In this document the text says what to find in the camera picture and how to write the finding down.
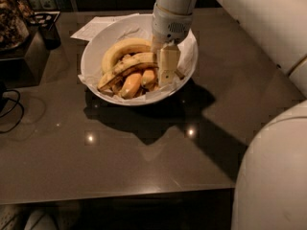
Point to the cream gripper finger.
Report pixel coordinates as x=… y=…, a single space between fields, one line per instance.
x=157 y=43
x=167 y=61

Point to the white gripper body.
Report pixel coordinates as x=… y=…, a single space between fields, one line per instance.
x=169 y=26

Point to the spotted yellow banana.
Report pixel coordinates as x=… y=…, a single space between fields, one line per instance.
x=128 y=64

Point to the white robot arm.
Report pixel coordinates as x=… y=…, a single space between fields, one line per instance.
x=271 y=186

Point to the white paper bowl liner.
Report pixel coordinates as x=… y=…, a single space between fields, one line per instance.
x=188 y=55

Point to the orange small banana right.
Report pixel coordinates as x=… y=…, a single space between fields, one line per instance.
x=148 y=78

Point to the orange small banana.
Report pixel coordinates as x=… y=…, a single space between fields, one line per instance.
x=148 y=78
x=131 y=85

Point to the upper yellow banana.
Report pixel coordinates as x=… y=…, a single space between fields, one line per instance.
x=122 y=48

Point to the white bowl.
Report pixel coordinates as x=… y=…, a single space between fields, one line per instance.
x=92 y=48

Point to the orange small banana left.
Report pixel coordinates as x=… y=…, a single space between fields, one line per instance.
x=131 y=85

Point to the white paper sheet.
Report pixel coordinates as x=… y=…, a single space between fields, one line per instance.
x=94 y=26

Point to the black cup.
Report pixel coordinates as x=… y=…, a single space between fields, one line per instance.
x=50 y=37

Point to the dark wooden box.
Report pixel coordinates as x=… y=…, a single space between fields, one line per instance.
x=24 y=65

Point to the glass jar with snacks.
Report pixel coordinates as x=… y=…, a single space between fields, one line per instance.
x=13 y=28

